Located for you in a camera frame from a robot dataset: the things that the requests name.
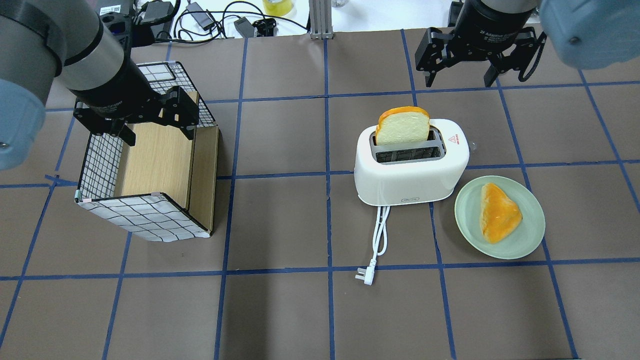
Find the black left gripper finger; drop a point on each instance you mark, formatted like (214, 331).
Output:
(116, 128)
(180, 109)

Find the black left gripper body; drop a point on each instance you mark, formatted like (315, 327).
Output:
(114, 92)

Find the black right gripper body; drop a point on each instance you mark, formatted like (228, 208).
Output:
(492, 27)

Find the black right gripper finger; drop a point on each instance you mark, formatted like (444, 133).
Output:
(431, 54)
(524, 58)

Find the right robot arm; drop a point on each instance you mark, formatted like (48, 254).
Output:
(588, 34)

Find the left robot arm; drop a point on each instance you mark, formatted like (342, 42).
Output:
(90, 53)

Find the toast slice in toaster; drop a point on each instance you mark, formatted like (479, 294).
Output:
(402, 125)

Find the white two-slot toaster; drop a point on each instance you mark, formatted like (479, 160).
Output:
(410, 173)

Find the black power adapter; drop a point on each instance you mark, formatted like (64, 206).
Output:
(201, 16)

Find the yellow tape roll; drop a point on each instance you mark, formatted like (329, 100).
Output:
(277, 8)

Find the triangular toast on plate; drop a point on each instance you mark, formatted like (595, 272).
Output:
(499, 215)

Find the light green plate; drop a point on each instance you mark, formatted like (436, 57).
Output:
(521, 242)

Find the aluminium frame post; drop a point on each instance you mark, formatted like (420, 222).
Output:
(320, 19)

